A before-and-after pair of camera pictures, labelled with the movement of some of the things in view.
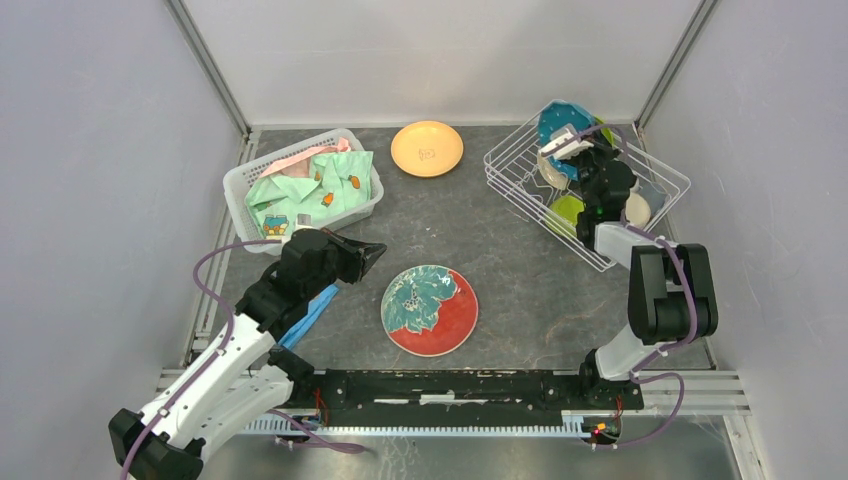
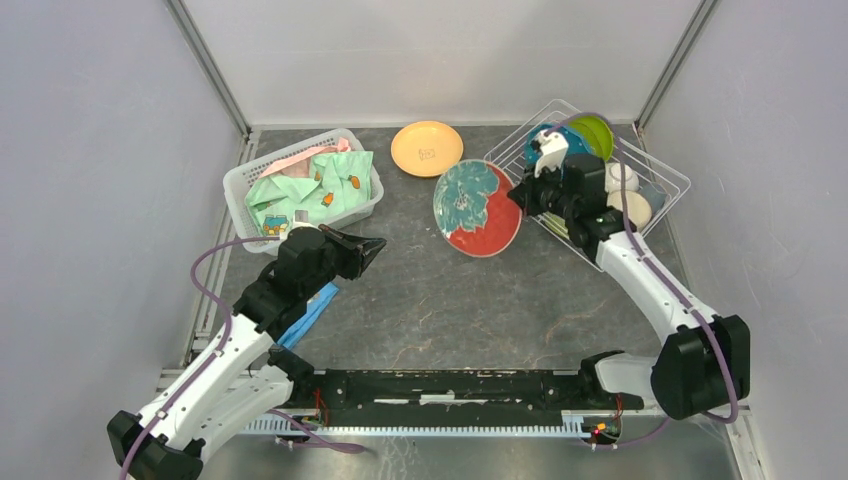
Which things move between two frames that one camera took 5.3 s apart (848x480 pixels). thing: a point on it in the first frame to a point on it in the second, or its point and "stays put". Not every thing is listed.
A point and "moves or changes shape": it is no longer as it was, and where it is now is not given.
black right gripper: (602, 146) to (524, 193)
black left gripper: (359, 262) stays put
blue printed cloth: (315, 309) stays put
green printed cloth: (329, 184) stays put
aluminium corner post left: (218, 73) stays put
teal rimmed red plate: (429, 310) to (474, 210)
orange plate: (427, 149) stays put
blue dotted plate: (555, 116) moves or changes shape
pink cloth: (300, 165) stays put
